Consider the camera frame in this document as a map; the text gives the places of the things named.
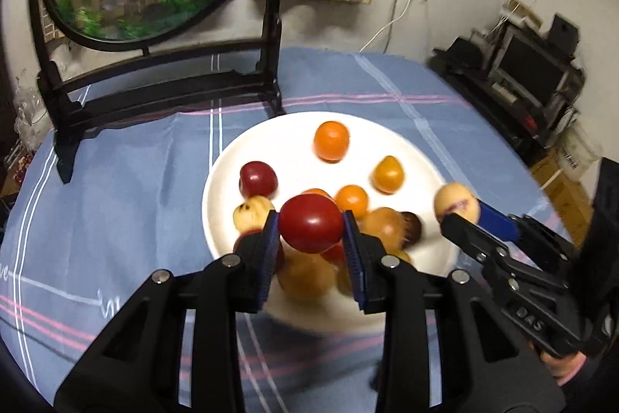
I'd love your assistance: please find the clear plastic bag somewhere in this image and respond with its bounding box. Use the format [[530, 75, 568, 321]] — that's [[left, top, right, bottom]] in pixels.
[[12, 74, 49, 153]]

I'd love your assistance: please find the white plastic container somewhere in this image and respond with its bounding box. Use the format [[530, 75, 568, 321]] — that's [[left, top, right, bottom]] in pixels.
[[556, 125, 603, 182]]

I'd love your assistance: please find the tan round fruit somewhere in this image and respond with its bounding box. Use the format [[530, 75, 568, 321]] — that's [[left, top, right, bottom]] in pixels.
[[360, 206, 407, 252]]

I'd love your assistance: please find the white oval plate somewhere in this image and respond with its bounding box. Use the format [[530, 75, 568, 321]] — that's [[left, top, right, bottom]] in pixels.
[[202, 110, 462, 336]]

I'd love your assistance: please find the computer monitor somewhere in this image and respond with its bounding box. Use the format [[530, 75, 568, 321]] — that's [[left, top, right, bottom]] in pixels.
[[488, 23, 574, 109]]

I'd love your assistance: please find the dark brown oblong fruit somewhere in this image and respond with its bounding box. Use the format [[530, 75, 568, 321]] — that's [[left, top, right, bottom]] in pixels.
[[400, 211, 423, 245]]

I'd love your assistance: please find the pale cream round fruit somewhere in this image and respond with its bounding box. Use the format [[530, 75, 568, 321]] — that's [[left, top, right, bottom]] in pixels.
[[433, 182, 482, 226]]

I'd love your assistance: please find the blue striped tablecloth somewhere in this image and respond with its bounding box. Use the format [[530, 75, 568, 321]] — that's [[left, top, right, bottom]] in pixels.
[[0, 46, 595, 413]]

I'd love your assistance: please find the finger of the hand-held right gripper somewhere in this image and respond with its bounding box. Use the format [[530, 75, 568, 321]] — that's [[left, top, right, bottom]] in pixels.
[[476, 197, 580, 262], [441, 213, 524, 294]]

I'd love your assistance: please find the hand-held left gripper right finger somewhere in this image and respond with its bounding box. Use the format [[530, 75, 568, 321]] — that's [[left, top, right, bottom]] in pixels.
[[341, 209, 566, 413]]

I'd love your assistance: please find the black speaker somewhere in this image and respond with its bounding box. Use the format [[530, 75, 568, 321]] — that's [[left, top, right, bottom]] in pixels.
[[546, 13, 580, 56]]

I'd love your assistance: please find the cardboard box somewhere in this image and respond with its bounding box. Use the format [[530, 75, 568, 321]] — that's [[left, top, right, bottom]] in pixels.
[[529, 152, 595, 215]]

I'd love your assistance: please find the small orange citrus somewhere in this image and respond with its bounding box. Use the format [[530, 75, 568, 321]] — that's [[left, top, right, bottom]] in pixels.
[[335, 185, 371, 220], [371, 155, 405, 194]]

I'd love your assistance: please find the large tan passion fruit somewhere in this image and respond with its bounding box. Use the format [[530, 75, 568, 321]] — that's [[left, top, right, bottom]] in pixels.
[[275, 248, 339, 300]]

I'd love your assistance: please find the person's right hand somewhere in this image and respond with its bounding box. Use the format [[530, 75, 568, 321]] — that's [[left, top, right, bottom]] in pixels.
[[529, 343, 588, 388]]

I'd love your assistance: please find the black desk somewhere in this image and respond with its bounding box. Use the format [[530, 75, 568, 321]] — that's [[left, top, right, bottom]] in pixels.
[[430, 36, 586, 162]]

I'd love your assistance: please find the black hat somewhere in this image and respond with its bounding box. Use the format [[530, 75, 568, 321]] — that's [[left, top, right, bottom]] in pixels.
[[433, 36, 489, 75]]

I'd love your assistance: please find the white power cable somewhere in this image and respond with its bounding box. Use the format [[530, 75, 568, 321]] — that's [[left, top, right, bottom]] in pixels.
[[358, 0, 417, 53]]

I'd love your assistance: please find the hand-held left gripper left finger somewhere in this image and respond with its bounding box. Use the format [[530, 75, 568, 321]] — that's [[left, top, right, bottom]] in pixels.
[[53, 209, 281, 413]]

